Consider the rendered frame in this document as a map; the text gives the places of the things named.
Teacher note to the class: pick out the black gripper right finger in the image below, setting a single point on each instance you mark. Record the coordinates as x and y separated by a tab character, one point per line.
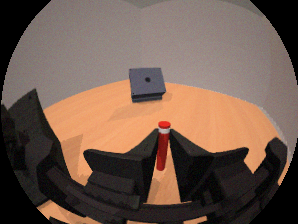
194	164

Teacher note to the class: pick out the red peg with white band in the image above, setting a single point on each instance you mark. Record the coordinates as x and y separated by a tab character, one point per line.
163	137

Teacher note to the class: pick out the dark grey panel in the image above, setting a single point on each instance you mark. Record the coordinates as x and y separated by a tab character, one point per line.
147	84

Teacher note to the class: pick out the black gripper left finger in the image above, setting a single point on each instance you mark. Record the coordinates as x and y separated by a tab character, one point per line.
138	164

